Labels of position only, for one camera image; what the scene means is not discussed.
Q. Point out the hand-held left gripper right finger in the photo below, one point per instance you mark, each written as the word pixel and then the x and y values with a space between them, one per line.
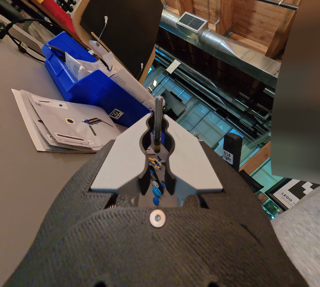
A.
pixel 195 167

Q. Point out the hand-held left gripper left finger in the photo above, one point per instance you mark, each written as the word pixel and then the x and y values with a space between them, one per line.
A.
pixel 117 167

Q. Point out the pile of loose lego pieces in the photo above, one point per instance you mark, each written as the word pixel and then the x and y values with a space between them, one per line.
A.
pixel 156 187

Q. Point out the lego instruction booklet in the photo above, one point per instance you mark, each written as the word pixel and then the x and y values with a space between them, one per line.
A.
pixel 75 127

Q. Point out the large display screen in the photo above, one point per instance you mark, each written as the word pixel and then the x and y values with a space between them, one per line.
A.
pixel 175 103

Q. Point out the metal conduit pipes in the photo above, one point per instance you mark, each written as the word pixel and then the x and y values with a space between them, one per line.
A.
pixel 200 84

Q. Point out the blue storage bin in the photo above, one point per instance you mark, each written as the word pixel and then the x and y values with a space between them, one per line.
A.
pixel 100 89

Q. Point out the white printed paper bags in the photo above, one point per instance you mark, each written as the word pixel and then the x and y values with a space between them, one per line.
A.
pixel 120 77

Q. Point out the bright lamp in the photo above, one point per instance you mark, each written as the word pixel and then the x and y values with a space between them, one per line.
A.
pixel 155 83

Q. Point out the white hanging sign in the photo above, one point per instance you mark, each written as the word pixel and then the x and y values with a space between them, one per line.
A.
pixel 173 66

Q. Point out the rectangular silver ventilation duct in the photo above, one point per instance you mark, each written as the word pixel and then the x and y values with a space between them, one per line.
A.
pixel 257 67

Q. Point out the silver round duct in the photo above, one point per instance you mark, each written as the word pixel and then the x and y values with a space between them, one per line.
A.
pixel 170 20

